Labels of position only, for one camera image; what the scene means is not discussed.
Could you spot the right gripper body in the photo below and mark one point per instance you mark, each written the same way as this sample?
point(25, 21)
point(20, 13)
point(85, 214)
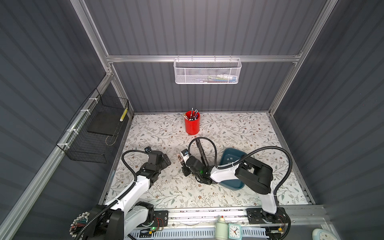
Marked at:
point(186, 171)

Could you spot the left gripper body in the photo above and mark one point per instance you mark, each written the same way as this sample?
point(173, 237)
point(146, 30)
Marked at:
point(163, 164)

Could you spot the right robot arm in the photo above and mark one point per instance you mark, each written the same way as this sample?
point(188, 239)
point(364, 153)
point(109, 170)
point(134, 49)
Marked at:
point(253, 173)

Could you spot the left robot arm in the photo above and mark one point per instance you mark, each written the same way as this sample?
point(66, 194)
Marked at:
point(124, 212)

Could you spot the red pencil cup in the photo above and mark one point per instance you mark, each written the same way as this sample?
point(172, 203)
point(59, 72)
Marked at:
point(192, 122)

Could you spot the white glue bottle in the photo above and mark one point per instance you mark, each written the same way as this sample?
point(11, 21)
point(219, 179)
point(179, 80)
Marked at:
point(221, 229)

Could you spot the yellow marker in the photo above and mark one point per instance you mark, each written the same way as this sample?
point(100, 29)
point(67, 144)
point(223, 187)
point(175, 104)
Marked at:
point(123, 115)

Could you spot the black notebook in basket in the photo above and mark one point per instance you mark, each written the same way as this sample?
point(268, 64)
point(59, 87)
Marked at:
point(105, 124)

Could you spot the small teal clock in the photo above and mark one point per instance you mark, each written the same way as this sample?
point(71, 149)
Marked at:
point(234, 232)

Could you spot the jar of pencils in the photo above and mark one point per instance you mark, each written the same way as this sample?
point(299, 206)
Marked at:
point(78, 224)

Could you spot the pale round object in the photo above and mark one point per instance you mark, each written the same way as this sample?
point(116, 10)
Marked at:
point(321, 234)

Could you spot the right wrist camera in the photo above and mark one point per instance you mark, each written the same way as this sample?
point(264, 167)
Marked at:
point(183, 156)

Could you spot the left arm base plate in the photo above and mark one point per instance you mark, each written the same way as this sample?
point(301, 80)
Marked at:
point(159, 220)

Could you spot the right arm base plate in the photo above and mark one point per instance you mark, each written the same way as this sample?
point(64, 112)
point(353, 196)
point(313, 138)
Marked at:
point(259, 216)

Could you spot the black wire basket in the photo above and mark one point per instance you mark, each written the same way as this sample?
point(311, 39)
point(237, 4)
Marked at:
point(79, 145)

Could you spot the white wire mesh basket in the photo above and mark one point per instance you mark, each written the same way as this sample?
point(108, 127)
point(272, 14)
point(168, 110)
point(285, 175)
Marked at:
point(207, 71)

